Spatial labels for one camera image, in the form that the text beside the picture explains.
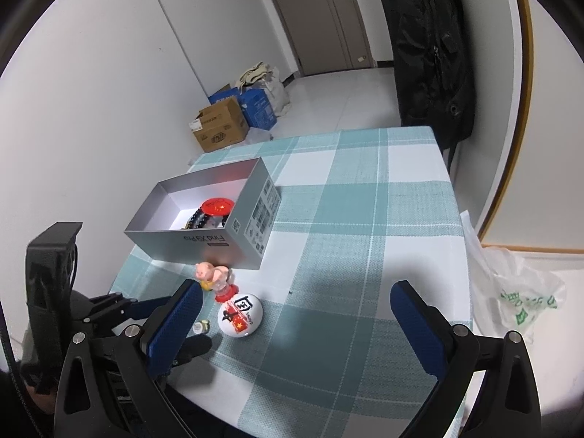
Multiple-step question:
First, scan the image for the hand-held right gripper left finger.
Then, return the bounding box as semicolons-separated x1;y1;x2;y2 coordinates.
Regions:
54;278;204;438

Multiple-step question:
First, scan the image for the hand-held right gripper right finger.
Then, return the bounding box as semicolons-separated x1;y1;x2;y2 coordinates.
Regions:
390;280;541;438

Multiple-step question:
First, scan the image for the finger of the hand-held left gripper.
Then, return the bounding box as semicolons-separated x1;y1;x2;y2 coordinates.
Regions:
91;296;174;326
171;337;213;370

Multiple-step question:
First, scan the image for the pink pig charm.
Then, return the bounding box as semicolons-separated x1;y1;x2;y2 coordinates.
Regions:
195;261;230;284

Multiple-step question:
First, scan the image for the white round badge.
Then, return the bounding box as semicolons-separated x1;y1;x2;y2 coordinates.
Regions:
218;293;264;336

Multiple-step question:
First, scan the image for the grey cardboard box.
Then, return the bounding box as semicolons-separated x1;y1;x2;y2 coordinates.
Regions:
124;156;282;270

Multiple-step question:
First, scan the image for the black bead bracelet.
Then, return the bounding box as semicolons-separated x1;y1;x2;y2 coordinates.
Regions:
185;207;229;230

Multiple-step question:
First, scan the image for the red round badge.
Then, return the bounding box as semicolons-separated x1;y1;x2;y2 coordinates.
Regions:
201;197;235;216

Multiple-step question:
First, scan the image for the white plastic bag green print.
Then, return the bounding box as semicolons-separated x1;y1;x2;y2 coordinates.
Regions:
461;210;566;345

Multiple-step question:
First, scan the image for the teal checked tablecloth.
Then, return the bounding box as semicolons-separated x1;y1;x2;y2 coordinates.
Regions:
109;126;473;438

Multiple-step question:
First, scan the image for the brown cardboard box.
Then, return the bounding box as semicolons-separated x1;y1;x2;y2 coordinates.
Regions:
187;97;249;153

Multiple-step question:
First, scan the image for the white panel with wooden edge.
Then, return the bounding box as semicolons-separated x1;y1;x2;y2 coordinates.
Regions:
477;0;584;254

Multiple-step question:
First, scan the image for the blue box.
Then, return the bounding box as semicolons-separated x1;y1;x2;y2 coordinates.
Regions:
239;87;278;129
208;83;242;105

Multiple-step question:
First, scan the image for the white sack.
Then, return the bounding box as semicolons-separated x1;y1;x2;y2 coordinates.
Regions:
265;70;291;117

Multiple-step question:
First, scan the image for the beige cloth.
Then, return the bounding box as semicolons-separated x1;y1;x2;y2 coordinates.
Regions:
237;61;279;89

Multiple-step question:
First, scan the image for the black backpack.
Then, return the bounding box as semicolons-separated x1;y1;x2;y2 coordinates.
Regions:
385;0;476;172

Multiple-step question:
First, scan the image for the grey door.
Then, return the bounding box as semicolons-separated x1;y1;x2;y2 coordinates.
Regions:
255;0;377;77

